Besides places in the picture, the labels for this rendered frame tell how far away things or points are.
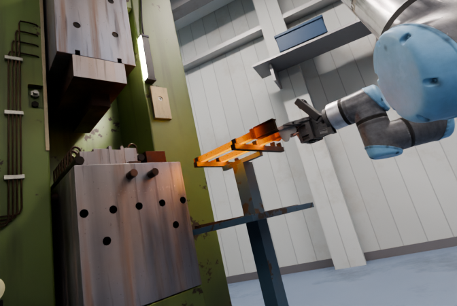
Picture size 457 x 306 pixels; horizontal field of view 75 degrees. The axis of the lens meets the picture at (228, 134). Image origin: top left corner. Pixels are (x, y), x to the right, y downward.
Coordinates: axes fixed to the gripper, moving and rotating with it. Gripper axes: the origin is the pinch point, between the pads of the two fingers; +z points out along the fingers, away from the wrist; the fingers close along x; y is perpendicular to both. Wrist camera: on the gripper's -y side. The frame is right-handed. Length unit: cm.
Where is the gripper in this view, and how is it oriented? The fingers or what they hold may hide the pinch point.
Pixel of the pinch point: (279, 133)
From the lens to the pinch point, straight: 112.3
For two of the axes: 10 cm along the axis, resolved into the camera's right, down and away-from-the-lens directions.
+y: 2.2, 9.3, -3.0
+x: 6.6, 0.8, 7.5
